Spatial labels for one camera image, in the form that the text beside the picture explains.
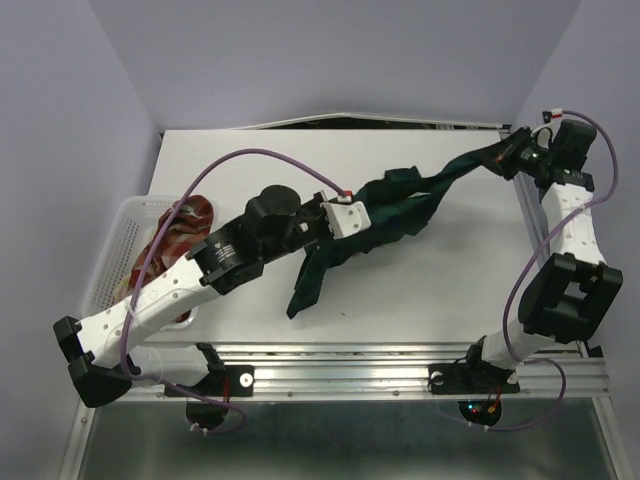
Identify aluminium frame rail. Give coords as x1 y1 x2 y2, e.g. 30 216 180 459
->
119 343 610 402

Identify green plaid skirt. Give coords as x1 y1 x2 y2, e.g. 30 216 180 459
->
286 141 506 319

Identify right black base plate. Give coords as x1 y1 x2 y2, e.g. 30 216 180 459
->
428 363 520 396

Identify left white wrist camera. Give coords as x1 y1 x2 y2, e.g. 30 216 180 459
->
321 201 372 240

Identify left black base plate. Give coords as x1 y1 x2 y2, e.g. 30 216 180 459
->
163 343 255 398

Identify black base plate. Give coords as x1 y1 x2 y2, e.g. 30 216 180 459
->
428 363 520 396
163 343 255 398

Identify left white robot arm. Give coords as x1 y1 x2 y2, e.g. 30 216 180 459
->
53 185 349 407

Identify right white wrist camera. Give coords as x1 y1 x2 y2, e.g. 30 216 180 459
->
531 108 564 148

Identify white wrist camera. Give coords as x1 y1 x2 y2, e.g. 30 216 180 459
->
531 108 564 148
321 201 372 240

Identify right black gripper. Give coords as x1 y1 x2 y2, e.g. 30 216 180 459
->
471 125 556 180

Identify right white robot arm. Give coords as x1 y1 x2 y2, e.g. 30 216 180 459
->
460 109 623 390

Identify red plaid skirt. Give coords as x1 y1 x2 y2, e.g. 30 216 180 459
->
113 195 217 303

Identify white plastic basket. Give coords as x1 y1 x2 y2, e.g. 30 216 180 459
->
81 195 219 317

